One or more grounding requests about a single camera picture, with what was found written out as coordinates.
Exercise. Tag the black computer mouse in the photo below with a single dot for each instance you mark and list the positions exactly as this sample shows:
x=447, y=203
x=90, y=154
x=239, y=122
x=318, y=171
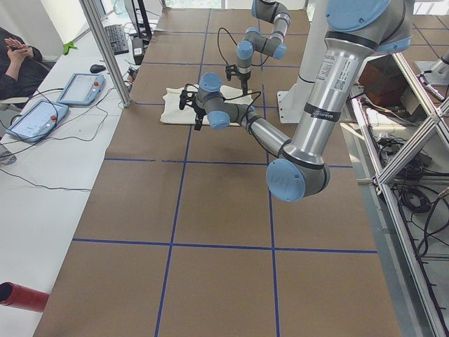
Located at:
x=96, y=68

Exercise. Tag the lower blue teach pendant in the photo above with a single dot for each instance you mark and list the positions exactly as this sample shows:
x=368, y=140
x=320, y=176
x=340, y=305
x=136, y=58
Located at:
x=38, y=121

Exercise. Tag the black computer keyboard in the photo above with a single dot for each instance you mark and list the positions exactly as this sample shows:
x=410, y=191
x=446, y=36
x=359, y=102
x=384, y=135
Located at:
x=117, y=39

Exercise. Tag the blue teach pendant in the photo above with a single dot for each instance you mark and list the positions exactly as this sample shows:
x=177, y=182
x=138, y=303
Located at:
x=38, y=121
x=82, y=89

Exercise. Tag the seated person in black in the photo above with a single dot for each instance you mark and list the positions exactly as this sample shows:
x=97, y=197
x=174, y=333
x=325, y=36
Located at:
x=22, y=67

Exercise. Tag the aluminium frame cabinet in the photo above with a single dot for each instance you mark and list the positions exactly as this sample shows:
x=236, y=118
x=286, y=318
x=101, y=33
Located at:
x=401, y=158

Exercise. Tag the cream long-sleeve cat shirt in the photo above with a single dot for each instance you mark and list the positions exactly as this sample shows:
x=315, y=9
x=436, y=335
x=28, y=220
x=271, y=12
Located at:
x=173, y=115

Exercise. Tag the green plastic clip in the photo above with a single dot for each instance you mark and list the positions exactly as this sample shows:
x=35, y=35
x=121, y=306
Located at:
x=67, y=47

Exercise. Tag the aluminium frame post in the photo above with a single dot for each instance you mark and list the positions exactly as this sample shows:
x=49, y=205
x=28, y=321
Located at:
x=98, y=31

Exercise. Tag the upper blue teach pendant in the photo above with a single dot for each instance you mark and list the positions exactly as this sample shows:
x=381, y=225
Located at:
x=82, y=89

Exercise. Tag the red fire extinguisher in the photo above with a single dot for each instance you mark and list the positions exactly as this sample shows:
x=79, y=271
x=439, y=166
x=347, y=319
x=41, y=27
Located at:
x=22, y=297

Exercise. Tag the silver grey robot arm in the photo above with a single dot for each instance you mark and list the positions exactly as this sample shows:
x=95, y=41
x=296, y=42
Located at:
x=269, y=11
x=355, y=30

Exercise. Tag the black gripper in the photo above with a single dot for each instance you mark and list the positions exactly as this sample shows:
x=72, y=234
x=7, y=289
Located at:
x=199, y=111
x=243, y=76

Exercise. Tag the brown cardboard box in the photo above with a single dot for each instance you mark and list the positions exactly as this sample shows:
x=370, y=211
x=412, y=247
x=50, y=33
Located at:
x=383, y=81

